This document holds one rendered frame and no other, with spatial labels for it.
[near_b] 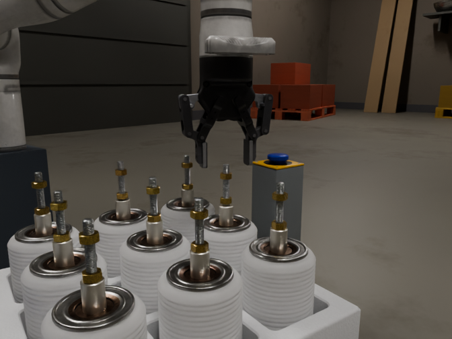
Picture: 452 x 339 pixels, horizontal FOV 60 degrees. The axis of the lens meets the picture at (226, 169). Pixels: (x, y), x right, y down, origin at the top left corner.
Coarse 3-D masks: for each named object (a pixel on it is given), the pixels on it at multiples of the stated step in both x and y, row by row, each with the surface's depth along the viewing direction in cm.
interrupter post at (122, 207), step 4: (116, 200) 62; (120, 200) 62; (124, 200) 62; (128, 200) 62; (116, 204) 62; (120, 204) 62; (124, 204) 62; (128, 204) 63; (116, 208) 62; (120, 208) 62; (124, 208) 62; (128, 208) 63; (116, 212) 62; (120, 212) 62; (124, 212) 62; (128, 212) 63; (116, 216) 63; (120, 216) 62; (124, 216) 62; (128, 216) 63
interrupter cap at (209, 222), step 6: (210, 216) 63; (216, 216) 63; (234, 216) 63; (240, 216) 63; (204, 222) 60; (210, 222) 60; (216, 222) 61; (234, 222) 61; (240, 222) 61; (246, 222) 60; (204, 228) 58; (210, 228) 58; (216, 228) 58; (222, 228) 58; (228, 228) 58; (234, 228) 58; (240, 228) 58; (246, 228) 58
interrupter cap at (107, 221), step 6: (114, 210) 66; (132, 210) 66; (138, 210) 66; (102, 216) 63; (108, 216) 63; (114, 216) 64; (132, 216) 64; (138, 216) 63; (144, 216) 63; (102, 222) 61; (108, 222) 60; (114, 222) 60; (120, 222) 60; (126, 222) 60; (132, 222) 60; (138, 222) 61
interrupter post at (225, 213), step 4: (220, 204) 60; (232, 204) 60; (220, 208) 59; (224, 208) 59; (228, 208) 59; (232, 208) 59; (220, 212) 59; (224, 212) 59; (228, 212) 59; (232, 212) 60; (220, 216) 60; (224, 216) 59; (228, 216) 59; (232, 216) 60; (220, 220) 60; (224, 220) 59; (228, 220) 59; (232, 220) 60; (220, 224) 60; (224, 224) 59; (228, 224) 59; (232, 224) 60
